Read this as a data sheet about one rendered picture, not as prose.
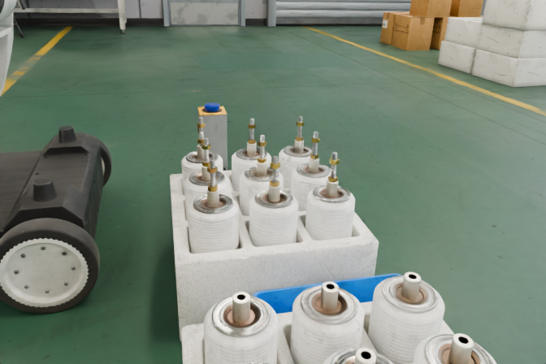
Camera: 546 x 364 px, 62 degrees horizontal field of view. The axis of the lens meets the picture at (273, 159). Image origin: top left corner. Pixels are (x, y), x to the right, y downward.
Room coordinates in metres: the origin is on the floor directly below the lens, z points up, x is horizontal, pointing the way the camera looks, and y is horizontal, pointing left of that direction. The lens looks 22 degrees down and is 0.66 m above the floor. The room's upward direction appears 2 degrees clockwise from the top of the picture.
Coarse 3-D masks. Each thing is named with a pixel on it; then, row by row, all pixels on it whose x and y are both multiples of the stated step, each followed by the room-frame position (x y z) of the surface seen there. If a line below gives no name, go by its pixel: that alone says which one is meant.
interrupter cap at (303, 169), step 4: (304, 164) 0.96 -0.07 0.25; (308, 164) 0.96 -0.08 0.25; (320, 164) 0.96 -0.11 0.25; (300, 168) 0.94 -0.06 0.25; (304, 168) 0.94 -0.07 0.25; (308, 168) 0.95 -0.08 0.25; (320, 168) 0.95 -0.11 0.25; (324, 168) 0.94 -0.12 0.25; (328, 168) 0.94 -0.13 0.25; (300, 172) 0.91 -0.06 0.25; (304, 172) 0.92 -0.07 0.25; (308, 172) 0.92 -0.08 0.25; (316, 172) 0.93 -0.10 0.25; (320, 172) 0.92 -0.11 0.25; (324, 172) 0.92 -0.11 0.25; (328, 172) 0.92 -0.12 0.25; (308, 176) 0.90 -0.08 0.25; (312, 176) 0.90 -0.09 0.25; (316, 176) 0.90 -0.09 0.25; (320, 176) 0.90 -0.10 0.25; (324, 176) 0.91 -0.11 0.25
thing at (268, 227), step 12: (252, 204) 0.78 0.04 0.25; (252, 216) 0.77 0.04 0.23; (264, 216) 0.75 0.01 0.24; (276, 216) 0.75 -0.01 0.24; (288, 216) 0.75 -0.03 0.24; (252, 228) 0.77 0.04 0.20; (264, 228) 0.75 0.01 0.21; (276, 228) 0.75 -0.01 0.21; (288, 228) 0.76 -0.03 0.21; (252, 240) 0.77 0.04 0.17; (264, 240) 0.75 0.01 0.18; (276, 240) 0.75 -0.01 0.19; (288, 240) 0.76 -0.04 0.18
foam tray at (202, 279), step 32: (288, 192) 0.97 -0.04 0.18; (192, 256) 0.70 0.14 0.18; (224, 256) 0.70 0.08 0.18; (256, 256) 0.71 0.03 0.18; (288, 256) 0.72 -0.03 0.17; (320, 256) 0.74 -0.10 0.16; (352, 256) 0.75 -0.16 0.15; (192, 288) 0.68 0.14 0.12; (224, 288) 0.69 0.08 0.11; (256, 288) 0.71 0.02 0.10; (192, 320) 0.68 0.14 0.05
